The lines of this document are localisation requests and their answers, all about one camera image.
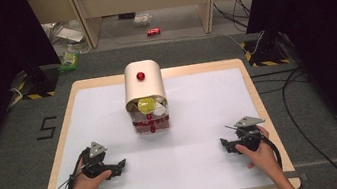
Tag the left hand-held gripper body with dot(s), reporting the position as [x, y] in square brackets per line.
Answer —
[93, 159]

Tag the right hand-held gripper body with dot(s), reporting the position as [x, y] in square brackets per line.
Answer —
[248, 134]

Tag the person's right hand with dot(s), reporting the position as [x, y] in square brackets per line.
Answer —
[265, 157]

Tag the white table mat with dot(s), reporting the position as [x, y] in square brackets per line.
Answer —
[179, 160]

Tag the yellow ball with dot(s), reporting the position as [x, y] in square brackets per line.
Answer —
[146, 106]

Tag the white crumpled paper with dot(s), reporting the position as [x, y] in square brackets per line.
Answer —
[160, 110]

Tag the cream roll-top storage box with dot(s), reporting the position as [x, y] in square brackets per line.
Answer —
[144, 88]

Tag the black stand base striped tape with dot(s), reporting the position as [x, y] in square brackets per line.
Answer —
[35, 83]
[266, 49]

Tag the green packet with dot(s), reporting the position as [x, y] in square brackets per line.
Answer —
[68, 61]

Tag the crumpled silver plastic wrap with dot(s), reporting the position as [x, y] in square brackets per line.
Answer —
[63, 34]

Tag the red drink can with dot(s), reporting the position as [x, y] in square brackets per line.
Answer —
[153, 31]

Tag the clear plastic container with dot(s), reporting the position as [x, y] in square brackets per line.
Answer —
[142, 20]

